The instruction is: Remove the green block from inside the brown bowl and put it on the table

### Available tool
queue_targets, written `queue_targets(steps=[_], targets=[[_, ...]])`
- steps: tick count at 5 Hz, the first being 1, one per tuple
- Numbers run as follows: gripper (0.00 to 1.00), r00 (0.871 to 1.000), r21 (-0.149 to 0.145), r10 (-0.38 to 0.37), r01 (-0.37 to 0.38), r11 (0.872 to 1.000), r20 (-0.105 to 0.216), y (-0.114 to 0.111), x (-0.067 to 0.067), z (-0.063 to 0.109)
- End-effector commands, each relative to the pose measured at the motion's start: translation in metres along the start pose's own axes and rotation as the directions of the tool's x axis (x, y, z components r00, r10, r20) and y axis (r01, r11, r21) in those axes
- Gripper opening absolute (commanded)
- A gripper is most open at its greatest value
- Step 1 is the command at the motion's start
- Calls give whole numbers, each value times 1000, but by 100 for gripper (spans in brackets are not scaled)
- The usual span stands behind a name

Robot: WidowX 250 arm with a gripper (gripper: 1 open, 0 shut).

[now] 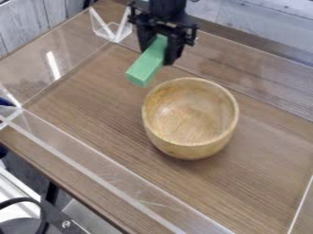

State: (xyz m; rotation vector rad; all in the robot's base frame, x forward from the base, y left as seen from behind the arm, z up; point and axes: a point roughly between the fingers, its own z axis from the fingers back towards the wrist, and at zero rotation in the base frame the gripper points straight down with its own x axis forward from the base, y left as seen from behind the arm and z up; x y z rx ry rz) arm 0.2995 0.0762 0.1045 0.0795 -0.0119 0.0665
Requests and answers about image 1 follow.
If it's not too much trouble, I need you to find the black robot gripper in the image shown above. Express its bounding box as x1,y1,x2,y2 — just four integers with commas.
129,0,198,66

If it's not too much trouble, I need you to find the green rectangular block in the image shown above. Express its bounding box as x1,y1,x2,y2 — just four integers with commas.
126,35,168,87

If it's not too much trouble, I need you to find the brown wooden bowl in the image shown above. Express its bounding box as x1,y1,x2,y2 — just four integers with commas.
142,77,240,160

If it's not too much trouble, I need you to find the clear acrylic front barrier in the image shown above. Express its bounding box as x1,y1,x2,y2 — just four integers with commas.
0,89,235,234

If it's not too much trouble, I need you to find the black table leg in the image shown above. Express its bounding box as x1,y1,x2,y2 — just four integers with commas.
46,182,59,205

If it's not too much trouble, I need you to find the clear acrylic corner bracket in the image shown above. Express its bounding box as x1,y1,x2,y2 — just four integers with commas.
90,7,133,43

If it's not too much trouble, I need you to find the grey metal base plate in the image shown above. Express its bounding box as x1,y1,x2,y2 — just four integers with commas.
41,200,91,234

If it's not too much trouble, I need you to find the black cable loop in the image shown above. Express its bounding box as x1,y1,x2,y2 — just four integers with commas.
0,197,53,234

